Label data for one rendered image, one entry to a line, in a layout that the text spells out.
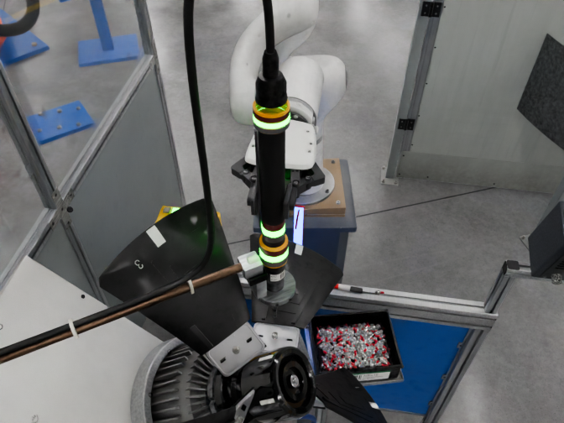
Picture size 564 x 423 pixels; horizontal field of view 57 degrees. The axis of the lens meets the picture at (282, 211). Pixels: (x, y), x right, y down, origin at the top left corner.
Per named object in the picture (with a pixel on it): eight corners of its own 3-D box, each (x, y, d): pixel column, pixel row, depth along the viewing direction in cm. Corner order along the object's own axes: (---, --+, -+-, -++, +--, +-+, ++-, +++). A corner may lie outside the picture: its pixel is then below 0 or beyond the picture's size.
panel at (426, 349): (214, 385, 203) (193, 288, 155) (215, 381, 204) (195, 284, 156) (426, 417, 194) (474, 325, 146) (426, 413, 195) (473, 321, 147)
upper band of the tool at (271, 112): (263, 140, 59) (262, 119, 57) (248, 120, 62) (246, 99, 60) (295, 130, 61) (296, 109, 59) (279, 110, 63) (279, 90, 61)
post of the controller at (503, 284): (484, 312, 140) (508, 268, 125) (483, 303, 142) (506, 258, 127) (496, 314, 139) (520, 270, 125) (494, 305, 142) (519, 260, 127)
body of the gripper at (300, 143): (319, 148, 84) (311, 196, 76) (258, 142, 85) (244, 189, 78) (321, 110, 79) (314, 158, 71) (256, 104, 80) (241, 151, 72)
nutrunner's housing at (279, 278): (268, 310, 86) (261, 64, 53) (259, 292, 88) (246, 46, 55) (289, 301, 87) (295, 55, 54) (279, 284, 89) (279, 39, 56)
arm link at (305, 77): (254, 100, 82) (311, 94, 79) (268, 57, 91) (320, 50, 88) (267, 142, 88) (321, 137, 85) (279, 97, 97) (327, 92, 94)
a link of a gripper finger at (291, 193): (311, 188, 75) (305, 222, 70) (289, 185, 75) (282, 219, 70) (312, 172, 72) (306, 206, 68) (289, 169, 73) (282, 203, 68)
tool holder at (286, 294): (253, 317, 82) (250, 281, 75) (236, 284, 86) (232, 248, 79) (303, 296, 85) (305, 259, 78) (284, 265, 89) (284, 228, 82)
